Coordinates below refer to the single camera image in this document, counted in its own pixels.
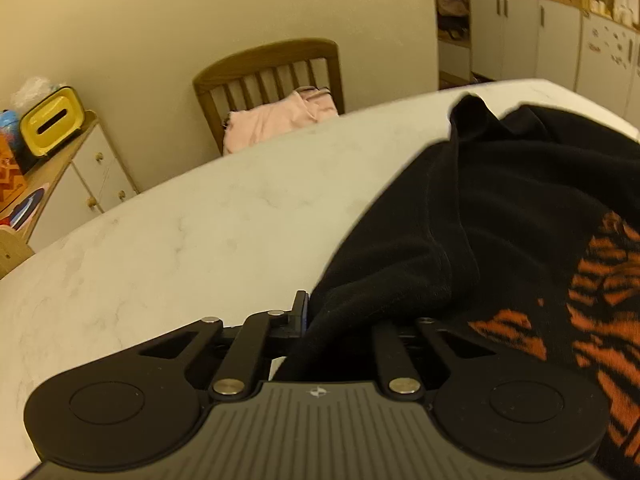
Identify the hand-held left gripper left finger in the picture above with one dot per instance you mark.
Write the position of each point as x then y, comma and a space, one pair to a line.
301, 312

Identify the black sweater with orange tiger print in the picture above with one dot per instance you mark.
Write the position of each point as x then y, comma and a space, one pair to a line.
475, 210

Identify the yellow bread box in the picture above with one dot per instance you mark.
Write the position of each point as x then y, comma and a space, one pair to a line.
50, 125

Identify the clear plastic bag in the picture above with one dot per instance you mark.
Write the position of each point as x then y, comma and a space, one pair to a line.
35, 87

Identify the white cabinet with small prints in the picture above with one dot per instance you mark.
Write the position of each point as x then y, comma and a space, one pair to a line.
607, 55

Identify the brown wooden chair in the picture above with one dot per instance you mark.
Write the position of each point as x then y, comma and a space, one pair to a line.
260, 60

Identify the blue round container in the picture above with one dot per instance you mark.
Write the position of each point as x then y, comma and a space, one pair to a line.
7, 121

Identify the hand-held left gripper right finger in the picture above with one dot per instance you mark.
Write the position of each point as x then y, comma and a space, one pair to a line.
387, 342

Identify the pink cloth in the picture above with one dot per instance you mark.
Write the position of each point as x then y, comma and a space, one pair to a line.
270, 120

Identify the white sideboard with wooden top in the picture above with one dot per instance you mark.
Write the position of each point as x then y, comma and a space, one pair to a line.
100, 170

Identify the blue plate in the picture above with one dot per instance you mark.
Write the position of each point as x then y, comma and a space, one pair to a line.
25, 207

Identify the orange patterned bag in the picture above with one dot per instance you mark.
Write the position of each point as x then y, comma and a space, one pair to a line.
11, 170

